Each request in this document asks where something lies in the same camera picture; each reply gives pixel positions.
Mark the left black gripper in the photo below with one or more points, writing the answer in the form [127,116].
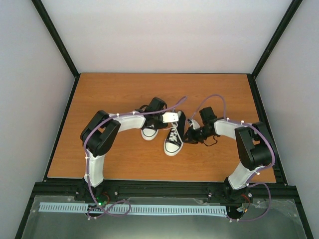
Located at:
[161,126]

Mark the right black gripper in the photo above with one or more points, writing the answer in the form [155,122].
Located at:
[192,138]

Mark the black sneaker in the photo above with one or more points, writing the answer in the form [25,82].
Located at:
[172,151]
[149,133]

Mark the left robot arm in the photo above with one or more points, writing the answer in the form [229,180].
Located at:
[100,133]

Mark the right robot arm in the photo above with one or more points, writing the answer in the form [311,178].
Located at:
[256,150]

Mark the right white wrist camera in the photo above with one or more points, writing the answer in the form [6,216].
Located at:
[193,124]

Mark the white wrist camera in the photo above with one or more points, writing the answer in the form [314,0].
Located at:
[193,124]
[169,117]

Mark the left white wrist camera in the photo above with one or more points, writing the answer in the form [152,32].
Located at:
[169,117]

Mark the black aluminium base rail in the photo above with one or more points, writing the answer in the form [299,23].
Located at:
[116,190]

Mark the white slotted cable duct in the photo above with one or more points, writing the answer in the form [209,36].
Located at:
[138,210]

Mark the right black frame post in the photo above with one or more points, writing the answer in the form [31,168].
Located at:
[287,17]

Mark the black frame post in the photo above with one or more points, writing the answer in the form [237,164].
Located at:
[287,17]
[46,19]

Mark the left black frame post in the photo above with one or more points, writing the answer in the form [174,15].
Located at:
[46,19]

